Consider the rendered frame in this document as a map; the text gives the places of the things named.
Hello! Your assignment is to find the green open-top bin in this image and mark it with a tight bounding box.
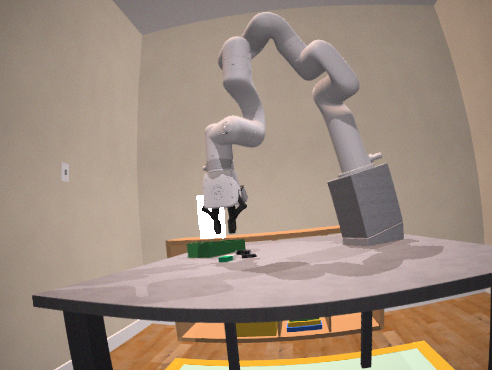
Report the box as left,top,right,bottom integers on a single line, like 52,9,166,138
187,239,246,258

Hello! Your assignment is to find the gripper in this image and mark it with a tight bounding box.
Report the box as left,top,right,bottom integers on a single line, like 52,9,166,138
201,169,247,235

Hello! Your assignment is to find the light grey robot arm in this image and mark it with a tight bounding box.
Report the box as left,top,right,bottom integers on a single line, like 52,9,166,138
203,12,382,178

